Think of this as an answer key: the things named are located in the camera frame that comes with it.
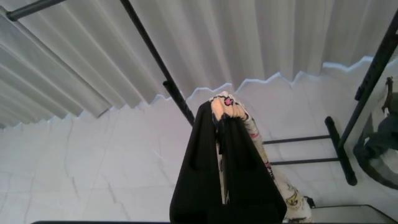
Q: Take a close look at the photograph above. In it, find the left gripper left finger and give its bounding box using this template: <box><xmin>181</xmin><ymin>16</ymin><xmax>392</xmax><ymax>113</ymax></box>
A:
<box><xmin>169</xmin><ymin>101</ymin><xmax>229</xmax><ymax>223</ymax></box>

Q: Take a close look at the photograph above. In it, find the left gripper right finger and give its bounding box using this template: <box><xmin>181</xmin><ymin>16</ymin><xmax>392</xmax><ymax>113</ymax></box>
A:
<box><xmin>217</xmin><ymin>116</ymin><xmax>287</xmax><ymax>223</ymax></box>

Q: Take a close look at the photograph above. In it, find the cream printed garment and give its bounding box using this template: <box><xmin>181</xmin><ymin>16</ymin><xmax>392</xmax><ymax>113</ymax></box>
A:
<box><xmin>210</xmin><ymin>90</ymin><xmax>313</xmax><ymax>223</ymax></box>

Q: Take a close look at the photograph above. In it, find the black clothes rack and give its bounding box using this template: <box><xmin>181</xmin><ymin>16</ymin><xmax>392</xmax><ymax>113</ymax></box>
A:
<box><xmin>6</xmin><ymin>0</ymin><xmax>398</xmax><ymax>187</ymax></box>

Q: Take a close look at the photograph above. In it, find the white laundry basket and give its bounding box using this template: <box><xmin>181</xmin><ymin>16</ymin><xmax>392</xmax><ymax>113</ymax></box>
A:
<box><xmin>343</xmin><ymin>58</ymin><xmax>398</xmax><ymax>190</ymax></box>

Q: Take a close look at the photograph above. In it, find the white curtain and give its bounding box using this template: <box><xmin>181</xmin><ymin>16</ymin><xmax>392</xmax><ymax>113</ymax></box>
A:
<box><xmin>0</xmin><ymin>0</ymin><xmax>398</xmax><ymax>129</ymax></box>

